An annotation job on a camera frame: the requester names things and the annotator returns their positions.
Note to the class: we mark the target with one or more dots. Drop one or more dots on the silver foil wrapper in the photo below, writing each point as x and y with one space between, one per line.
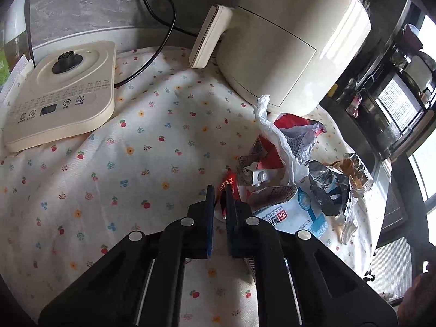
323 187

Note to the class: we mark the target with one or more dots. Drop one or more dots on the cream electric kettle base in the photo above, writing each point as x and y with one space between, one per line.
68 85

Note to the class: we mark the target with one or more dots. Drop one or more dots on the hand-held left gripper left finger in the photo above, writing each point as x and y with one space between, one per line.
209 221

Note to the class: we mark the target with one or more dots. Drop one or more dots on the floral print tablecloth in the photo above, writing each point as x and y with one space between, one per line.
136 163

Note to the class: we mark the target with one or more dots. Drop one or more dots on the tall pale container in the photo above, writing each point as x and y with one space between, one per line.
17 17

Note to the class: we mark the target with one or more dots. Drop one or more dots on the blue white medicine box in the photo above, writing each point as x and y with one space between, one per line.
293 218

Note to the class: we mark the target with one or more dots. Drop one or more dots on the white window blind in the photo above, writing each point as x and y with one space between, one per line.
391 265
398 104

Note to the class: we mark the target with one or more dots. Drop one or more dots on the white paper booklet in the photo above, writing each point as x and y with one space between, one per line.
15 75

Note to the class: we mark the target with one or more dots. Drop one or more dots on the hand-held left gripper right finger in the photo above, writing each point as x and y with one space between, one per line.
229 218

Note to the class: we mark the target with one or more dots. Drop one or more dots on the small pink bottle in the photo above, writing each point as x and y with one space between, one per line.
353 105

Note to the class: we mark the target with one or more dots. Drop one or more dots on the cream air fryer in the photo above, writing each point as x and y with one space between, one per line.
289 41

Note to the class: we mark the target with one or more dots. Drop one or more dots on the red silver snack wrapper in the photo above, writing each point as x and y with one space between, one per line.
299 136

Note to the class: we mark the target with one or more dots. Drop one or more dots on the small white plastic vial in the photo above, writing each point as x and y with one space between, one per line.
255 177

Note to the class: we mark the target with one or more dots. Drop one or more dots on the white bowl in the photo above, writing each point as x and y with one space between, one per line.
419 71

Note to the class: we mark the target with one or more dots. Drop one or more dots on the small red wrapper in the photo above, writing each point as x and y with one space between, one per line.
229 180

